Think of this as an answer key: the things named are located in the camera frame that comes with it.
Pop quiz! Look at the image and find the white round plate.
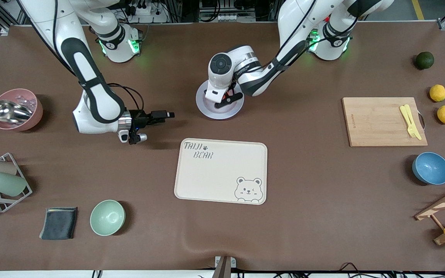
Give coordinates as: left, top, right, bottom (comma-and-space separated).
195, 80, 245, 120

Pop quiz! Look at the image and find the cream bear print tray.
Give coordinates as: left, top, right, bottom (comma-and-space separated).
174, 138, 268, 205

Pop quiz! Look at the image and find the light green bowl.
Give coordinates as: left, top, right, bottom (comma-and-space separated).
90, 199, 126, 236

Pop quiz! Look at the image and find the white power strip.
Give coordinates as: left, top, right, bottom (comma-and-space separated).
128, 0, 169, 24

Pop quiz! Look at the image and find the pink bowl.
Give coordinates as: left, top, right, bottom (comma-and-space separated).
0, 88, 44, 132

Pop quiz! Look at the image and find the metal scoop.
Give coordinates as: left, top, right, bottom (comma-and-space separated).
0, 100, 34, 124

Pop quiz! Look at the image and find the dark grey folded cloth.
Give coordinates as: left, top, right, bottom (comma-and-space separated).
39, 207, 78, 241

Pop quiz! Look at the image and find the wooden cutting board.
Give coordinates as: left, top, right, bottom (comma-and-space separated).
341, 97, 428, 147

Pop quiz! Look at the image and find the light green cup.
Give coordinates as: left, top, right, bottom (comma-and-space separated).
0, 171, 27, 197

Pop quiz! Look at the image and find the yellow plastic fork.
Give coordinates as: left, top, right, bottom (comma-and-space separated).
399, 105, 418, 139

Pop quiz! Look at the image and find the yellow plastic knife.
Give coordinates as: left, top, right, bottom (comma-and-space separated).
404, 104, 423, 141

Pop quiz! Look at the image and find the dark green lime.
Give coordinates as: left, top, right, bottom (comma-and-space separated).
416, 51, 435, 70

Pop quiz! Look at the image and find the blue bowl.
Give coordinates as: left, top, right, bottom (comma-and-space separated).
412, 152, 445, 185

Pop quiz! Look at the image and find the wooden mug rack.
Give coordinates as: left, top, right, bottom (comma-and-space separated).
414, 181, 445, 246

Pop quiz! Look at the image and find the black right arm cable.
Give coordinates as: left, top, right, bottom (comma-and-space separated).
107, 83, 146, 116

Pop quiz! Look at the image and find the grey wire cup rack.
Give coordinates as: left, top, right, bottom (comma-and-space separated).
0, 153, 33, 213

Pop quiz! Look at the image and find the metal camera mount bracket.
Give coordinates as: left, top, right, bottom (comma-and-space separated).
214, 256, 237, 278

